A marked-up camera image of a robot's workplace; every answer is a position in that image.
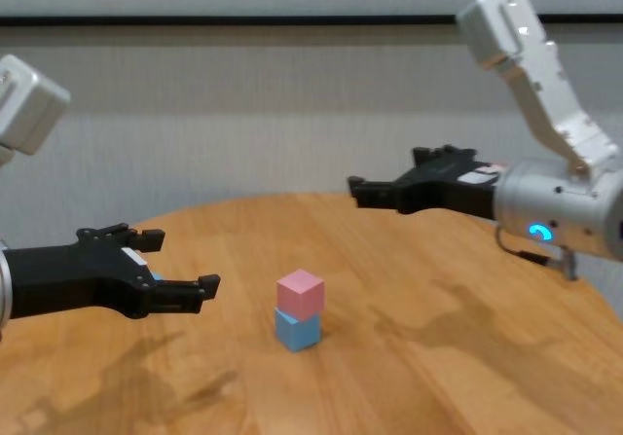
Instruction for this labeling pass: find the pink cube block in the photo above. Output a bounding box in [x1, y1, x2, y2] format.
[275, 268, 326, 322]

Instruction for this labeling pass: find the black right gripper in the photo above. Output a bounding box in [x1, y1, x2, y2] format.
[347, 144, 508, 222]

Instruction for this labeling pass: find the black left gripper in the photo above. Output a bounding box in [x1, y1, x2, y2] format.
[3, 223, 223, 320]

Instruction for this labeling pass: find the black wall rail strip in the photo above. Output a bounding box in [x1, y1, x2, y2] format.
[0, 14, 623, 28]

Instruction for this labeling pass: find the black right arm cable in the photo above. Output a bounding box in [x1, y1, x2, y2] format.
[495, 225, 554, 267]

